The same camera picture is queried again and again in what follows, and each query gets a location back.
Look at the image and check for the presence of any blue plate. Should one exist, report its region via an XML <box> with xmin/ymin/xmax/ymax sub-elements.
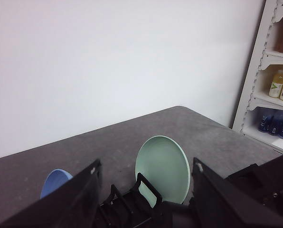
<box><xmin>41</xmin><ymin>169</ymin><xmax>73</xmax><ymax>199</ymax></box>

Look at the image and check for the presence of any black plastic dish rack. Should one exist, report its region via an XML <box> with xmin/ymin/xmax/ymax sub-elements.
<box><xmin>100</xmin><ymin>173</ymin><xmax>191</xmax><ymax>228</ymax></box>

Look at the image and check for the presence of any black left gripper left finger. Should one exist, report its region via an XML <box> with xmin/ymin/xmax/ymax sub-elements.
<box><xmin>0</xmin><ymin>159</ymin><xmax>102</xmax><ymax>228</ymax></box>

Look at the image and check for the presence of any white shelving unit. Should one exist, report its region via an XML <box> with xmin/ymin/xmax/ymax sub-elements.
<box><xmin>232</xmin><ymin>0</ymin><xmax>283</xmax><ymax>152</ymax></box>

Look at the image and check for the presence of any green plate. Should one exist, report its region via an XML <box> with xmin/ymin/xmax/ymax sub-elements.
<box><xmin>135</xmin><ymin>135</ymin><xmax>191</xmax><ymax>207</ymax></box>

